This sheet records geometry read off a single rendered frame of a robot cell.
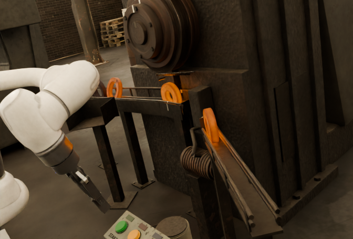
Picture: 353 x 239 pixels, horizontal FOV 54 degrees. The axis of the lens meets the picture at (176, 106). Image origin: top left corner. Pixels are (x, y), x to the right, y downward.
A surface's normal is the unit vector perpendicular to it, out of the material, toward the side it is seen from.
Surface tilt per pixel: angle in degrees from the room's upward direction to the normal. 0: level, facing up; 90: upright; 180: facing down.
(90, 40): 90
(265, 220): 6
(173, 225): 0
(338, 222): 0
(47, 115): 81
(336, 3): 90
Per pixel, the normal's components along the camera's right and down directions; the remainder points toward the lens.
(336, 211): -0.19, -0.93
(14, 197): 0.93, 0.00
